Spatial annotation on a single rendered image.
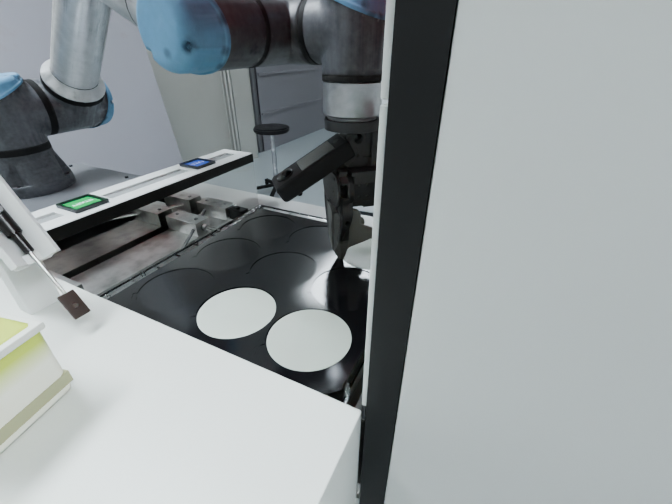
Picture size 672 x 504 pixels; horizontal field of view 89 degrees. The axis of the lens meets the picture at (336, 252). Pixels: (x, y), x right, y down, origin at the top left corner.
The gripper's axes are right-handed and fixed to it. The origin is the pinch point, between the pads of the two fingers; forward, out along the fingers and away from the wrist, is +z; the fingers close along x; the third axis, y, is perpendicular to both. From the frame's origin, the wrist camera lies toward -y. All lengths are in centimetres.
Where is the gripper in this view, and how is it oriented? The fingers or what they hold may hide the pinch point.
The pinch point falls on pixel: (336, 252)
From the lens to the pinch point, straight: 54.4
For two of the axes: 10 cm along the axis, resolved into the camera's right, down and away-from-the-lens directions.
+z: 0.0, 8.6, 5.1
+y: 9.5, -1.6, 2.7
